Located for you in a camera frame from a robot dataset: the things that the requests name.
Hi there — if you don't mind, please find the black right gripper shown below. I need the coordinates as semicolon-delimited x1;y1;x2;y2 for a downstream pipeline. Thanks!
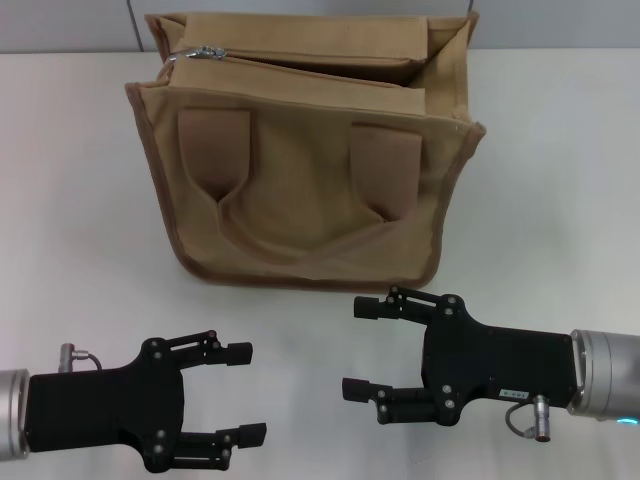
341;285;581;427

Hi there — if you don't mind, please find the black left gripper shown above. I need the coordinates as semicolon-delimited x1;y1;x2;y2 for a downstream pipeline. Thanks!
22;329;268;474

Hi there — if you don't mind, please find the khaki canvas food bag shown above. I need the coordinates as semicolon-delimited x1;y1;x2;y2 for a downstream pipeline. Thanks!
123;12;487;293

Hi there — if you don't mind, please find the silver metal zipper pull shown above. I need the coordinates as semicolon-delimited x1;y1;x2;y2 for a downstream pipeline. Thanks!
168;45;226;64

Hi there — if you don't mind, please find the left gripper cable with plug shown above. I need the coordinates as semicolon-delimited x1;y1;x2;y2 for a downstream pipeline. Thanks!
59;342;102;374

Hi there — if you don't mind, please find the gripper cable with plug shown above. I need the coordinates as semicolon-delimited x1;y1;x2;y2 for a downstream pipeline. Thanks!
59;342;102;374
504;394;552;444

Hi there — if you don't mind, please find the right gripper cable with plug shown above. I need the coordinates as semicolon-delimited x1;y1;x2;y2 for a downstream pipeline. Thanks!
504;394;552;444

